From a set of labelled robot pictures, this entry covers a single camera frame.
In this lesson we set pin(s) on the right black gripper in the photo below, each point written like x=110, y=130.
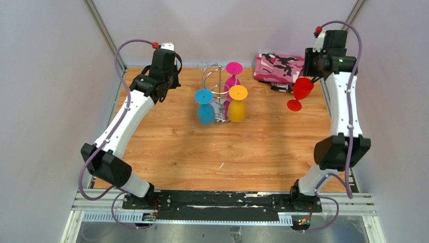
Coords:
x=309, y=55

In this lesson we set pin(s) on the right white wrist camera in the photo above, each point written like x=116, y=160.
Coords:
x=318, y=46

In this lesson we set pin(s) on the aluminium frame rail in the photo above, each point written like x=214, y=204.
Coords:
x=334, y=206

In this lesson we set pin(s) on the yellow wine glass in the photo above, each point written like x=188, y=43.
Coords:
x=236, y=109

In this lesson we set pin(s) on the chrome wine glass rack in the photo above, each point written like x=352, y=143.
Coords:
x=219, y=102

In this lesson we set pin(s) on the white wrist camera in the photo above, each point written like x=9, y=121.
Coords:
x=167, y=45
x=318, y=46

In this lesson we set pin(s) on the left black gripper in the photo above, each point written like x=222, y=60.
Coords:
x=175, y=82

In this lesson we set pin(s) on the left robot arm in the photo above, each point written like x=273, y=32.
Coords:
x=104, y=156

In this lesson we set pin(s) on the pink camouflage cloth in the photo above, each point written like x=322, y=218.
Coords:
x=279, y=71

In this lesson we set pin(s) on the red wine glass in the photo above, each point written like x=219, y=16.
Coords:
x=301, y=90

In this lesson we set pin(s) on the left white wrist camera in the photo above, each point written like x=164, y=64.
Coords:
x=167, y=45

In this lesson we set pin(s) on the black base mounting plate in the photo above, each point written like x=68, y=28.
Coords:
x=235, y=206

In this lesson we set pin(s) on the blue wine glass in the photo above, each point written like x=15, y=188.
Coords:
x=205, y=111

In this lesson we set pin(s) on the magenta wine glass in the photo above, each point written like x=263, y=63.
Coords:
x=233, y=69

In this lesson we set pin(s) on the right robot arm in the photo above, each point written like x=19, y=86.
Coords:
x=345, y=145

